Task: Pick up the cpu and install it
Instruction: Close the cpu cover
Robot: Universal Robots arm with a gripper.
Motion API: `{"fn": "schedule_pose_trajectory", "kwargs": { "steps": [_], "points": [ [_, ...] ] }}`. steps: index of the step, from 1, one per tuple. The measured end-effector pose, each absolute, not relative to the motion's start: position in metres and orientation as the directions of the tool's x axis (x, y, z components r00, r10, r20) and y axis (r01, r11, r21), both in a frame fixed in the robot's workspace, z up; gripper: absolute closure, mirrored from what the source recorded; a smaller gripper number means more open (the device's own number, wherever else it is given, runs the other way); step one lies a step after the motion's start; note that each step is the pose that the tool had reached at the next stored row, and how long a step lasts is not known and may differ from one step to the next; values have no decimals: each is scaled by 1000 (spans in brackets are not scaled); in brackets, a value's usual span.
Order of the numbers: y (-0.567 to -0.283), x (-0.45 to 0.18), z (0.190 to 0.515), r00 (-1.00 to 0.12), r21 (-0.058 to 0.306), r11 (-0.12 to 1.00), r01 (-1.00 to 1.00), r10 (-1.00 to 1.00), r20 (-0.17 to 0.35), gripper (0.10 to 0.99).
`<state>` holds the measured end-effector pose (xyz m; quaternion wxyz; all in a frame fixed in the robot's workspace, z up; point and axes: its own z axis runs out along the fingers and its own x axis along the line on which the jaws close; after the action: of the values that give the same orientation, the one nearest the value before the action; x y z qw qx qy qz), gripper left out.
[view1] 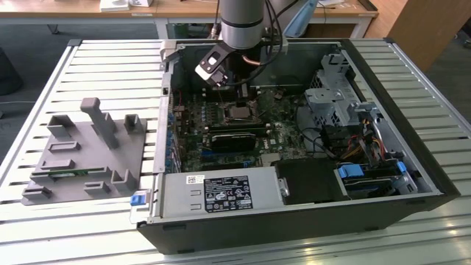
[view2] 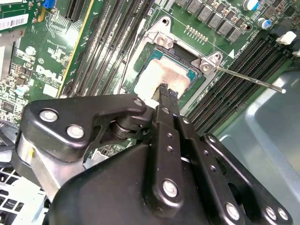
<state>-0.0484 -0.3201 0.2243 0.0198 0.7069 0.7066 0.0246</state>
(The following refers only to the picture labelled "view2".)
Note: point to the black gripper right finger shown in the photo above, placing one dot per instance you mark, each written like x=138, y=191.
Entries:
x=206, y=168

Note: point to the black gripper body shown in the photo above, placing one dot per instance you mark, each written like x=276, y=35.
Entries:
x=105, y=199

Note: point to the silver CPU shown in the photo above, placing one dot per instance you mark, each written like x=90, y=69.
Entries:
x=168, y=70

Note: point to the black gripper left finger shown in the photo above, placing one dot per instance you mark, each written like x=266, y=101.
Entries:
x=98, y=110

